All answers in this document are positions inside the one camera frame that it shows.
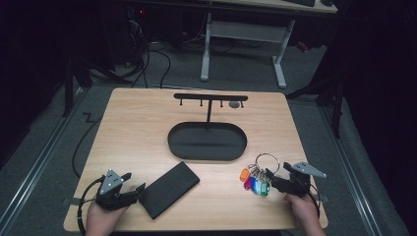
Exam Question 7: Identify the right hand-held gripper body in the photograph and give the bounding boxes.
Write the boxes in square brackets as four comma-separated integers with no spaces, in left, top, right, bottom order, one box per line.
[277,160,328,198]

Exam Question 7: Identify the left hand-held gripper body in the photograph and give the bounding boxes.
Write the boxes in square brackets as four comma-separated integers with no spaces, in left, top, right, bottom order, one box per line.
[94,168,139,211]

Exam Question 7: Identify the key ring with coloured tags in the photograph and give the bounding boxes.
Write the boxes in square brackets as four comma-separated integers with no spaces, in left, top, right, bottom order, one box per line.
[239,152,281,198]

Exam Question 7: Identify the black wallet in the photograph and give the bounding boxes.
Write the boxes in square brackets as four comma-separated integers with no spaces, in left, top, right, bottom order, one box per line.
[138,160,202,220]

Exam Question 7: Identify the person's right hand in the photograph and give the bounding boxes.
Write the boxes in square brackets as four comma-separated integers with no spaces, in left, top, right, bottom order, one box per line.
[283,192,323,229]

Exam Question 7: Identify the person's left hand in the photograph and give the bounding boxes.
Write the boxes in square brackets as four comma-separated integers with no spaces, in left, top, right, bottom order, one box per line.
[84,200,129,236]

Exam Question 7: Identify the black key rack with tray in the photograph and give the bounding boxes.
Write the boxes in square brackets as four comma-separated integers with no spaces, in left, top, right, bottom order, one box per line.
[167,92,250,162]

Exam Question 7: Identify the black stand legs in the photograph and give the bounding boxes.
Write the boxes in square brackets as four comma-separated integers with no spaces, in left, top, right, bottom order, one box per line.
[61,53,134,118]
[285,77,347,140]

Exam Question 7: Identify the white-framed desk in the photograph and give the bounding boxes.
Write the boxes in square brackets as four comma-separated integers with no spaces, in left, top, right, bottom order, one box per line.
[200,0,339,89]

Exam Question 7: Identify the black keyboard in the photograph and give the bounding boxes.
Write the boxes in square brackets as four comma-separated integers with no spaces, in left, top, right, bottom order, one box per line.
[283,0,317,8]

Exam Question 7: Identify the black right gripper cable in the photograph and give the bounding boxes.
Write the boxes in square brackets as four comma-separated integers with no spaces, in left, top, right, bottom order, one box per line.
[307,183,322,218]

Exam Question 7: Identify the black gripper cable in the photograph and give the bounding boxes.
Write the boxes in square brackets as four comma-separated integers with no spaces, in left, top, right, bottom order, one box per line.
[307,183,322,218]
[76,176,105,236]

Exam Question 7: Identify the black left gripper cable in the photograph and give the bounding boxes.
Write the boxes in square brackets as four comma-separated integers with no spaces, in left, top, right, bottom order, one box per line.
[76,176,105,236]

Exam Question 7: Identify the black floor cable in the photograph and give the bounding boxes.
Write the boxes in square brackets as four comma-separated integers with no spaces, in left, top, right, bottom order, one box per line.
[71,112,103,179]

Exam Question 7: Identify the metal floor rail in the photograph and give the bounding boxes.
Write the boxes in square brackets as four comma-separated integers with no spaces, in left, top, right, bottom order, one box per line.
[0,87,85,229]
[318,103,384,236]

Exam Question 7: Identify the black looped cable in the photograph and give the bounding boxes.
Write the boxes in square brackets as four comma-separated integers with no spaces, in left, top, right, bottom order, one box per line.
[131,40,172,89]

